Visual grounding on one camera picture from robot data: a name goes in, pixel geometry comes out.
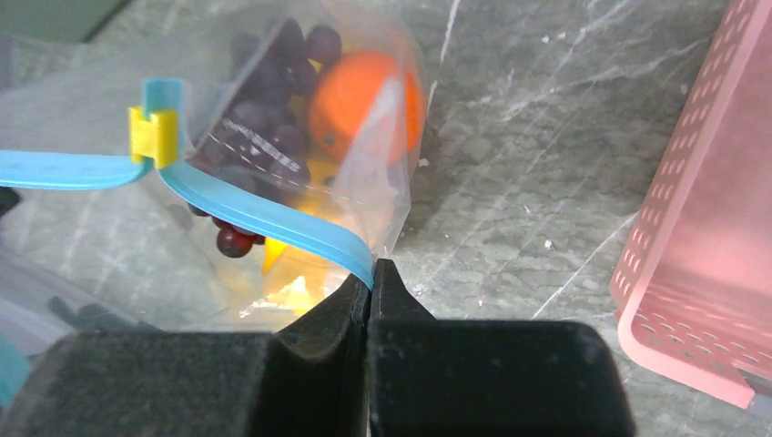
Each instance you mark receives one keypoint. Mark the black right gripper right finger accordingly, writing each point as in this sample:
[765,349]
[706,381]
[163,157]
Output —
[431,377]

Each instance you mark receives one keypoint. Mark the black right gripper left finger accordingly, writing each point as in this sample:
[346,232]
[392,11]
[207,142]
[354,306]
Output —
[162,383]

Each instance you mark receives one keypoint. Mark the yellow bell pepper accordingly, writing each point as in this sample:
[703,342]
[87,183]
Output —
[295,279]

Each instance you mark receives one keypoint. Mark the clear zip top bag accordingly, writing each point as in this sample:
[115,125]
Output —
[143,240]

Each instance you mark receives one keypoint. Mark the orange fruit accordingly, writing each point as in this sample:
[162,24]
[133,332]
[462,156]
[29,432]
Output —
[344,96]

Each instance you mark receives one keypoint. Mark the pink plastic basket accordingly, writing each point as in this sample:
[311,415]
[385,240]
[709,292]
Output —
[692,286]

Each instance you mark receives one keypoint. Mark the grey green storage box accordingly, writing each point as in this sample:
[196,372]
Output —
[67,21]

